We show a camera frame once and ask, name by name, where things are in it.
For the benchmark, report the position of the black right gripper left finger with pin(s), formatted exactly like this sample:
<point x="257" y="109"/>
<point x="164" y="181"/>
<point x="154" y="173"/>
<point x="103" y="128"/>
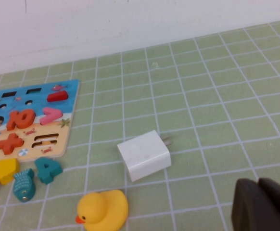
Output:
<point x="250" y="209"/>

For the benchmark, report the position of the teal number four piece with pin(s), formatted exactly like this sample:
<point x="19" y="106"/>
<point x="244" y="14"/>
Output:
<point x="51" y="172"/>

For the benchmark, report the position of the blue wooden puzzle board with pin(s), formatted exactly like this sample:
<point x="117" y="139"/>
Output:
<point x="70" y="106"/>

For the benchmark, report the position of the pink greater-than sign piece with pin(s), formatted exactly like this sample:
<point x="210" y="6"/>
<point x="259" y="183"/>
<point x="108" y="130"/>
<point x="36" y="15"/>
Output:
<point x="57" y="115"/>

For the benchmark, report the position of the red minus bar piece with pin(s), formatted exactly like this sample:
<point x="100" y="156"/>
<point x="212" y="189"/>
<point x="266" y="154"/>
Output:
<point x="57" y="96"/>

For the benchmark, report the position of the orange plus sign piece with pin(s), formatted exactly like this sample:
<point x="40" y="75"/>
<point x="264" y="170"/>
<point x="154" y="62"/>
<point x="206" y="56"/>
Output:
<point x="10" y="144"/>

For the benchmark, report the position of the yellow pentagon piece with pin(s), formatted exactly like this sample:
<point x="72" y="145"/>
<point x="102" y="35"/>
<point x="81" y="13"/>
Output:
<point x="4" y="170"/>

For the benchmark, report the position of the orange number ten piece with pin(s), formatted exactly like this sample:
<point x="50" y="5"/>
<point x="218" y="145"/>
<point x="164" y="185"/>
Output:
<point x="12" y="122"/>

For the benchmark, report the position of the white plug charger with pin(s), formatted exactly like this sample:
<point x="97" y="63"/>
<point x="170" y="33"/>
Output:
<point x="142" y="154"/>

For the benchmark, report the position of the green checked tablecloth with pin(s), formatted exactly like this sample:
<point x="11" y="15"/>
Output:
<point x="202" y="96"/>

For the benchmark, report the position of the yellow rubber duck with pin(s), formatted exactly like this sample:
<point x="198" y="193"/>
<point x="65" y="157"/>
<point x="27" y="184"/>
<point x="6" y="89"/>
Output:
<point x="101" y="209"/>

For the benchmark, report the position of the teal wooden fish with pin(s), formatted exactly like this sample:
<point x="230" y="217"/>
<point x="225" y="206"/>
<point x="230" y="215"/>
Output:
<point x="23" y="185"/>

